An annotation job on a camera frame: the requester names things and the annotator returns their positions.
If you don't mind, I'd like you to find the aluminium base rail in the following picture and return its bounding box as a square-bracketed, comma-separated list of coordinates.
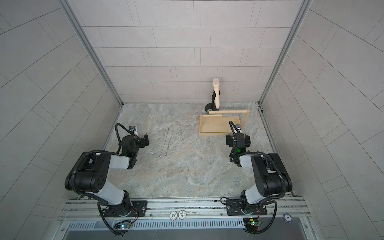
[58, 196, 311, 223]

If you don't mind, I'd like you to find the wooden jewelry display stand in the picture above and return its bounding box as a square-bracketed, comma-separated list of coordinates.
[199, 109, 251, 137]

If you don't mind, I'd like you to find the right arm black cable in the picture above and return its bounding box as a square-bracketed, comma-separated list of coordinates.
[228, 120, 287, 235]

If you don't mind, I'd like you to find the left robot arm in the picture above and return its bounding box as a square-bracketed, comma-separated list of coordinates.
[65, 134, 150, 218]

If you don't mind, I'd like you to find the blue poker chip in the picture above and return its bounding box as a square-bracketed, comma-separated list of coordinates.
[283, 213, 292, 223]

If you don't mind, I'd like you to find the right poker chip on rail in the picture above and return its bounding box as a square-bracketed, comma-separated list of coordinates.
[178, 210, 187, 220]

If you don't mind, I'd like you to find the aluminium corner profile right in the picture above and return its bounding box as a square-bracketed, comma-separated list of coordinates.
[258, 0, 312, 106]

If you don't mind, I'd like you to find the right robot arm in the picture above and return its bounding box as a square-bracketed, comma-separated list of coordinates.
[226, 133, 293, 215]

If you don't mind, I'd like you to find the poker chip on rail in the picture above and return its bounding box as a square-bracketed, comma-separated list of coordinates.
[170, 211, 178, 221]
[178, 210, 187, 220]

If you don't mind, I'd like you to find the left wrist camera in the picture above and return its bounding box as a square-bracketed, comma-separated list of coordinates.
[128, 126, 138, 135]

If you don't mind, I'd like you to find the left green circuit board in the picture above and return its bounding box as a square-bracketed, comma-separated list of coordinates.
[114, 221, 133, 231]

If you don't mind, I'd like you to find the ventilation grille strip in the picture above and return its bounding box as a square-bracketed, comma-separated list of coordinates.
[68, 218, 245, 231]

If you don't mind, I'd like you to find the aluminium corner profile left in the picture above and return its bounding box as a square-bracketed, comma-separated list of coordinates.
[58, 0, 124, 107]

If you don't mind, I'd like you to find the aluminium corner profile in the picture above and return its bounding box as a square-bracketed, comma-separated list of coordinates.
[258, 0, 312, 106]
[58, 0, 124, 107]

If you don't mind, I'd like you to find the green circuit board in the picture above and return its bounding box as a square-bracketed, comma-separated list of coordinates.
[243, 218, 262, 232]
[114, 221, 133, 231]

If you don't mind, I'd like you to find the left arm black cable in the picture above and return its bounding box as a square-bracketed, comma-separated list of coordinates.
[65, 122, 142, 236]

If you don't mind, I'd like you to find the right green circuit board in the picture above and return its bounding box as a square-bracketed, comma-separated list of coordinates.
[243, 218, 262, 232]

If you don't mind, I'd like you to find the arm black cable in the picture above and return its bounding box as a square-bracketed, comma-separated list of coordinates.
[228, 120, 287, 235]
[65, 122, 142, 236]

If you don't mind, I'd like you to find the thin chain necklace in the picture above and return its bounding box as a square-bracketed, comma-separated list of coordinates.
[167, 131, 184, 160]
[158, 128, 171, 159]
[149, 131, 166, 156]
[166, 130, 175, 154]

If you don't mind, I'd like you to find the left poker chip on rail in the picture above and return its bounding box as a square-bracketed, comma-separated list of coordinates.
[170, 211, 178, 221]

